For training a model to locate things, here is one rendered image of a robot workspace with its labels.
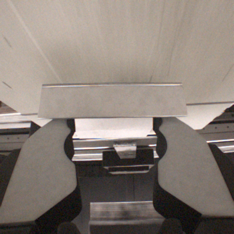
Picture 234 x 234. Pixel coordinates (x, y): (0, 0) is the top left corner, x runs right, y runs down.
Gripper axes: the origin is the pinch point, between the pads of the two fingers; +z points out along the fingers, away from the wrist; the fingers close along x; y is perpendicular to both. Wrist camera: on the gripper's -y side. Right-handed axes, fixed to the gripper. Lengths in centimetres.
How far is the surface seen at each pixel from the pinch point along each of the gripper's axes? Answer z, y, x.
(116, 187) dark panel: 35, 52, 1
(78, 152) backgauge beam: 25.9, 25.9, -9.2
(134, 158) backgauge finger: 19.4, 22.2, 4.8
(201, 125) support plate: 5.2, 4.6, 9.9
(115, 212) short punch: 1.2, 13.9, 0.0
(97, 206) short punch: 1.9, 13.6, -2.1
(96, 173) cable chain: 30.5, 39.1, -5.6
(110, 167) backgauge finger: 19.0, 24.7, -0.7
